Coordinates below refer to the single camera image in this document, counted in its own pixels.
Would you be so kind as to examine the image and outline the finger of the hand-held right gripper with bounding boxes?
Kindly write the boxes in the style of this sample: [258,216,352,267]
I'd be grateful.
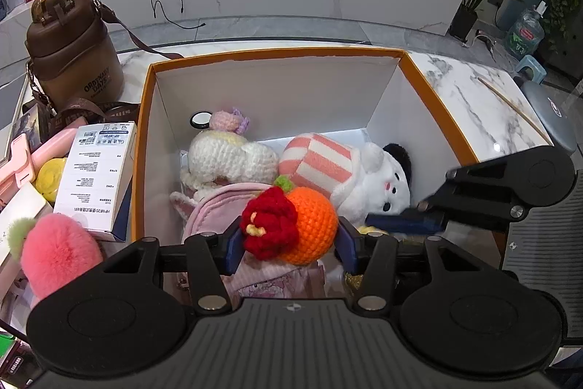
[364,156,524,236]

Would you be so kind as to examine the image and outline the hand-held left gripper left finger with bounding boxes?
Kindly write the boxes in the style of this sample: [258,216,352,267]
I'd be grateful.
[102,229,249,312]

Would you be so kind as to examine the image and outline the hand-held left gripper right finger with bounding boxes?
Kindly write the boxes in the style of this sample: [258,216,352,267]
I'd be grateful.
[334,219,479,311]

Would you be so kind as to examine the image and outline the crochet orange with red flower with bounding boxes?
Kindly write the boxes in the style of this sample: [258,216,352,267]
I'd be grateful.
[240,176,340,267]

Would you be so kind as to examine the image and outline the pink mini backpack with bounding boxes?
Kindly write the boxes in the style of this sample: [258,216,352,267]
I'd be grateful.
[182,183,326,299]

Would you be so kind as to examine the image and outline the panda plush with striped hat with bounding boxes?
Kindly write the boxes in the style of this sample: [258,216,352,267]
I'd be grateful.
[278,133,413,226]

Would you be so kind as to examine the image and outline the pink white crochet toy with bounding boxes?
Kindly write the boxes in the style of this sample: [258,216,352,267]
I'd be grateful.
[169,188,201,221]

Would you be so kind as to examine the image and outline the cream crochet doll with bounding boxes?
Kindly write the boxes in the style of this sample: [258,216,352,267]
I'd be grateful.
[180,109,279,189]

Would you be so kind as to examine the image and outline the orange storage box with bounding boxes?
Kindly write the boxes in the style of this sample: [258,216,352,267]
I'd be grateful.
[130,47,554,312]

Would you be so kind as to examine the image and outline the grey round stool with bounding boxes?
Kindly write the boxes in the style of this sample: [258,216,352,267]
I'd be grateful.
[514,79,578,157]

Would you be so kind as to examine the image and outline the thin wooden stick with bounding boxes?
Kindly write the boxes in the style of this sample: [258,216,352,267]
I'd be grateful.
[477,75,552,141]

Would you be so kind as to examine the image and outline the blue plastic stool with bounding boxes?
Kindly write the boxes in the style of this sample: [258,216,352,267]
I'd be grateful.
[517,54,547,84]

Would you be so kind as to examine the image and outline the large water jug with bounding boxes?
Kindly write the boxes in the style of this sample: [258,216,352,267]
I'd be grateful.
[506,1,546,62]

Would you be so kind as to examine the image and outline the hair dryer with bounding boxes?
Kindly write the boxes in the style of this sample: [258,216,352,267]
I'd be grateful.
[474,29,497,52]

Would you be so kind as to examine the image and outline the white labelled carton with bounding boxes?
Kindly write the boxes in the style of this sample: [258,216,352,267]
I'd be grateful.
[52,121,138,243]

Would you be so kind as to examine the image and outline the pink fluffy plush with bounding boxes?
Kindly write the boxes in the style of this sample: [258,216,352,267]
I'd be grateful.
[7,217,105,303]

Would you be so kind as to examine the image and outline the yellow plastic container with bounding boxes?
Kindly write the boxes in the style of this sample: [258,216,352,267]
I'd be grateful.
[35,157,69,203]

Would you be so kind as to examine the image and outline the pink plastic case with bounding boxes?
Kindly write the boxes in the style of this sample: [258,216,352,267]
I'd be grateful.
[0,127,85,198]

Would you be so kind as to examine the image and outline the dark printed card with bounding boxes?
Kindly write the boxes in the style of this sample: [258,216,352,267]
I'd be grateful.
[9,102,51,144]

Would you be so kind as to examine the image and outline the brown water bottle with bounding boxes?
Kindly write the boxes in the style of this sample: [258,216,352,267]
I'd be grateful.
[23,0,185,139]

